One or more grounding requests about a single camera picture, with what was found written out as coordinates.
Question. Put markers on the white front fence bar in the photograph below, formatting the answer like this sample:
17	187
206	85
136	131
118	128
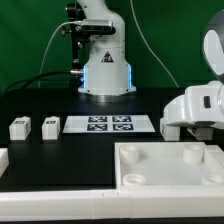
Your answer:
112	204

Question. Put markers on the white fence bar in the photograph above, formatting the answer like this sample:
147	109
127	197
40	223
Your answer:
112	204
4	161

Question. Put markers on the black camera on stand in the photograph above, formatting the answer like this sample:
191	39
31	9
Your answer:
81	29

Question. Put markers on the white left fence bar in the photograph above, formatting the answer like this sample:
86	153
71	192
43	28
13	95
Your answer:
4	161

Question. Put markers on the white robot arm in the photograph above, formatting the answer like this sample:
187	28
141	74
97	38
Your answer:
107	72

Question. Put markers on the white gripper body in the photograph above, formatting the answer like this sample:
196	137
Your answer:
201	106

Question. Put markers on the white sheet with markers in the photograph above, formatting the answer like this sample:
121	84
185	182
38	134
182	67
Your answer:
109	124

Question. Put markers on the white square tabletop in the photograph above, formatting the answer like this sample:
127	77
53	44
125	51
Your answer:
168	164

